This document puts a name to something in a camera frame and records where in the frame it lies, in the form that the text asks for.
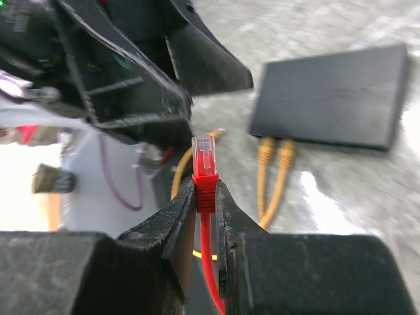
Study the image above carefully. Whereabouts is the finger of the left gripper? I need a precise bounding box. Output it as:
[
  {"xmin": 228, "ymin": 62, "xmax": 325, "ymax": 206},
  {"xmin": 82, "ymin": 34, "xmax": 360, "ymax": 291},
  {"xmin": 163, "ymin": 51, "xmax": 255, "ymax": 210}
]
[{"xmin": 163, "ymin": 1, "xmax": 253, "ymax": 96}]

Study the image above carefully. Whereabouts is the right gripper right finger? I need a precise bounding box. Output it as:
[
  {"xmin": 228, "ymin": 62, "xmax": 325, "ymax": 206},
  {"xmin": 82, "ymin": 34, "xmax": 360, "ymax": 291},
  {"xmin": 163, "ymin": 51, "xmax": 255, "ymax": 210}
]
[{"xmin": 216, "ymin": 182, "xmax": 416, "ymax": 315}]

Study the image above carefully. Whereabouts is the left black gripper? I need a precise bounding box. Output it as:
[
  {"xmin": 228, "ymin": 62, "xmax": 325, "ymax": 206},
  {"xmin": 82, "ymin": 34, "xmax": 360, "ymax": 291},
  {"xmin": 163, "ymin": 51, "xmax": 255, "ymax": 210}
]
[{"xmin": 1, "ymin": 1, "xmax": 192, "ymax": 144}]

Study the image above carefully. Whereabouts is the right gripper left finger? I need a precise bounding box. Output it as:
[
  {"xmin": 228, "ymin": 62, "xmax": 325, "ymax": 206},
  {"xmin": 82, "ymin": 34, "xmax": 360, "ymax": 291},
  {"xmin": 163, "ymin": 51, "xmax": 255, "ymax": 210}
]
[{"xmin": 1, "ymin": 183, "xmax": 196, "ymax": 314}]

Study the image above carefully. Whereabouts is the yellow ethernet cable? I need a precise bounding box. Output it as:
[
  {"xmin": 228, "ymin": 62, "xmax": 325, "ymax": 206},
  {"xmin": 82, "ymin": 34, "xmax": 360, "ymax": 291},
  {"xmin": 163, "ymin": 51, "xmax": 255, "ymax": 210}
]
[
  {"xmin": 170, "ymin": 127, "xmax": 276, "ymax": 262},
  {"xmin": 259, "ymin": 138, "xmax": 298, "ymax": 230}
]

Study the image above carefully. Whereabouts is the red ethernet cable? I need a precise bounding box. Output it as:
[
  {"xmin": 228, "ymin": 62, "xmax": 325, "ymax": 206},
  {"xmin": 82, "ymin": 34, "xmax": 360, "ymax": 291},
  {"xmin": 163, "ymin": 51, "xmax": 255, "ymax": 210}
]
[{"xmin": 191, "ymin": 133, "xmax": 227, "ymax": 315}]

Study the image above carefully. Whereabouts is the black network switch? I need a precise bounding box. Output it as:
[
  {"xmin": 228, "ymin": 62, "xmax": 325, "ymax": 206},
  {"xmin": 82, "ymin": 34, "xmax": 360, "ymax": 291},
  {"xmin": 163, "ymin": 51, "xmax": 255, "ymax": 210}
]
[{"xmin": 248, "ymin": 43, "xmax": 410, "ymax": 151}]

